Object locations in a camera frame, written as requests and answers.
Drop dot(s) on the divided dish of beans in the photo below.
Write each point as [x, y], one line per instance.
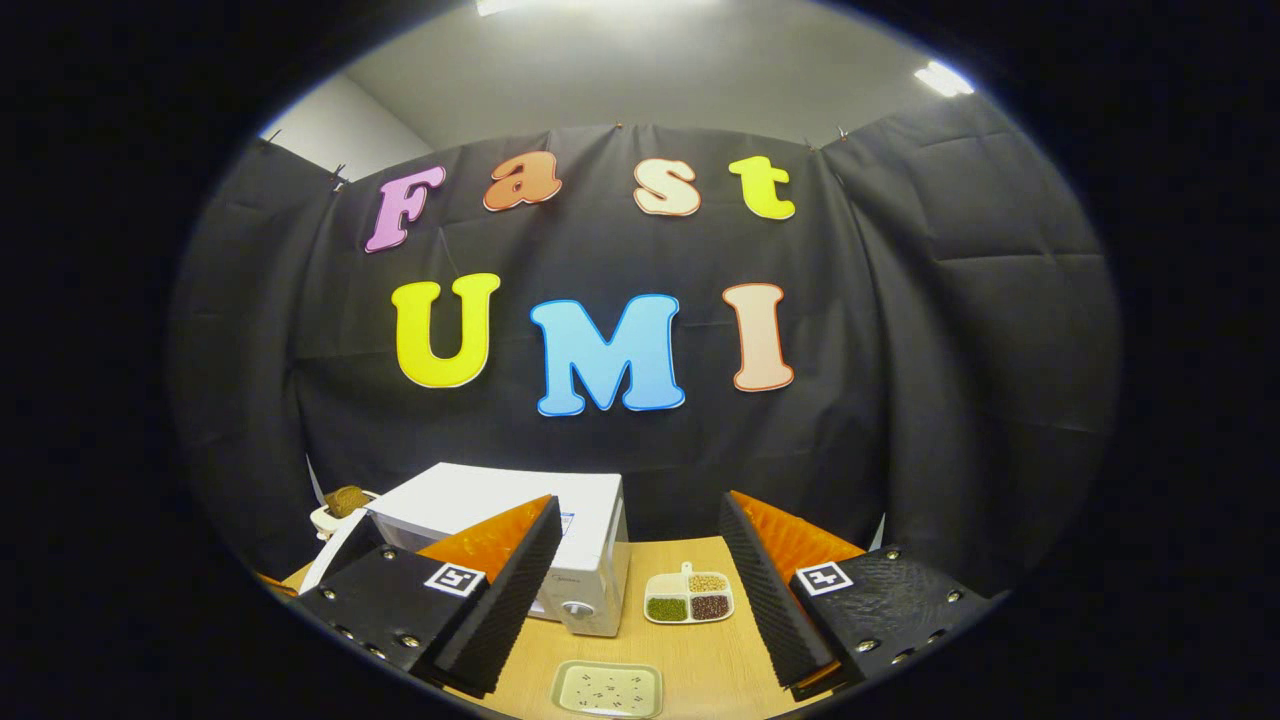
[688, 596]

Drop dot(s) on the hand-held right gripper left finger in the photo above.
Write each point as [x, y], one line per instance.
[505, 610]

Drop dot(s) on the pale rectangular plate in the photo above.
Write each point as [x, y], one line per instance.
[605, 690]

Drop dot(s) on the small ceiling light panel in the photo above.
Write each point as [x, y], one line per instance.
[943, 78]

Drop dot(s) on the brown toast slice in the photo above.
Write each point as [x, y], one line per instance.
[348, 500]

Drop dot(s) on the long ceiling light panel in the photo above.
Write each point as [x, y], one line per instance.
[600, 5]

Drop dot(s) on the white microwave oven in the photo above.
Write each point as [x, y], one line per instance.
[590, 540]

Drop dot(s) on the black backdrop cloth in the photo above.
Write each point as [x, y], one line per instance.
[900, 350]

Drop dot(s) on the white toaster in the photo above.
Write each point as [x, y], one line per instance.
[322, 522]

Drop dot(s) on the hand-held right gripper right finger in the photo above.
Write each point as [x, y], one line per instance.
[775, 610]

